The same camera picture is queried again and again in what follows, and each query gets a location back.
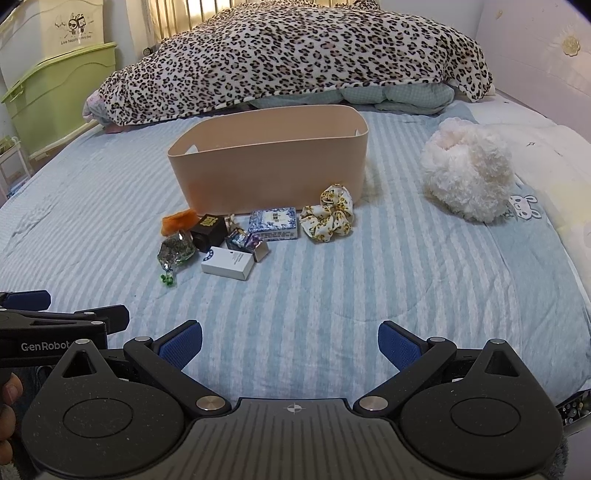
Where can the white cardboard box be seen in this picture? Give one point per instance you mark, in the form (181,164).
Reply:
(227,264)

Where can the fluffy white plush hat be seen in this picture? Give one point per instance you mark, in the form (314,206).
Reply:
(466,170)

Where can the shiny purple wrapped packet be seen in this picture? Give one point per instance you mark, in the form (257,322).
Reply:
(240,240)

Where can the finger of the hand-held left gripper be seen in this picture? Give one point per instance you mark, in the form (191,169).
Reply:
(30,300)
(111,316)

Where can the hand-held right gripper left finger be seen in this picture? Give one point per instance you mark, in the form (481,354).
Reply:
(182,345)

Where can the pink floral cloth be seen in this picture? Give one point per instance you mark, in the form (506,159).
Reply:
(94,108)

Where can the blue striped bed sheet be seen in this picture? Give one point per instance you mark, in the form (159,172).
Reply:
(323,286)

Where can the cream plastic storage box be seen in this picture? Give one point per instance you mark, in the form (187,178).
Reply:
(51,27)

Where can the green plastic storage box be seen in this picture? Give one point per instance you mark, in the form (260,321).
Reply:
(60,87)

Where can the floral fabric scrunchie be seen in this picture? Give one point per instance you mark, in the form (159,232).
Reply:
(325,219)

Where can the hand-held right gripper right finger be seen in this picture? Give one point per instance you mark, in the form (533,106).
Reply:
(397,345)

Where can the cream flower wall decoration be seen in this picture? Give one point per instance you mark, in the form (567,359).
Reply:
(570,45)

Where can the person's left hand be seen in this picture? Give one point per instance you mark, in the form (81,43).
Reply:
(9,406)

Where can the beige plastic storage bin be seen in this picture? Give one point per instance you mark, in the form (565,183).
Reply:
(268,177)

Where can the white quilt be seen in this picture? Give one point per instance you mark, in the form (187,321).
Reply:
(549,152)

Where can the leopard print blanket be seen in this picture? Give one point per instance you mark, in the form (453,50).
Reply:
(286,55)

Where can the blue white patterned box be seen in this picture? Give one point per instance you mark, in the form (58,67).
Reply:
(272,223)

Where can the orange furry hair clip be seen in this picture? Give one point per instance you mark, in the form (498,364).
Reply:
(178,220)

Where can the green checked quilt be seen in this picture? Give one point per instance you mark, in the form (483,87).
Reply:
(408,96)

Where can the wooden slatted headboard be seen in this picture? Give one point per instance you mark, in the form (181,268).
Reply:
(184,16)

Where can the small black box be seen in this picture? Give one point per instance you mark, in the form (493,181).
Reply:
(207,230)

